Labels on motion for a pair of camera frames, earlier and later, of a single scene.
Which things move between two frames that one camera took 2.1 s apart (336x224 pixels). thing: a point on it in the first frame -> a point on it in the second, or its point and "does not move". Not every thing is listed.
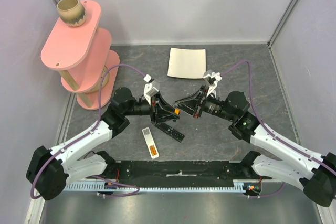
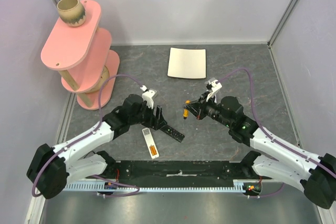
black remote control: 170,131 does not move
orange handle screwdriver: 177,111 -> 186,110
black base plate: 175,173 does not move
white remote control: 149,141 does not move
